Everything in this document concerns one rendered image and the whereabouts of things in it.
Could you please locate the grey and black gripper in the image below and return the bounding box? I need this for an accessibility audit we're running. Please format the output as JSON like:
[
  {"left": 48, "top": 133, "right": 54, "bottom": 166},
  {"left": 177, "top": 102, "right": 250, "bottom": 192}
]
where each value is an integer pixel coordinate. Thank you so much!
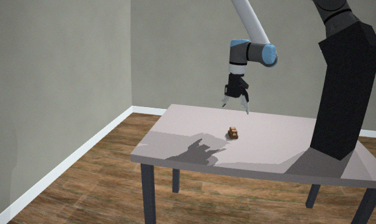
[{"left": 222, "top": 73, "right": 249, "bottom": 114}]

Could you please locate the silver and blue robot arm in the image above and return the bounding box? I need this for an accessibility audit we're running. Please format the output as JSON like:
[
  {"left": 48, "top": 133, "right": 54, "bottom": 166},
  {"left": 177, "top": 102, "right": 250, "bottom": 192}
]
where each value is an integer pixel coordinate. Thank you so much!
[{"left": 229, "top": 0, "right": 362, "bottom": 74}]

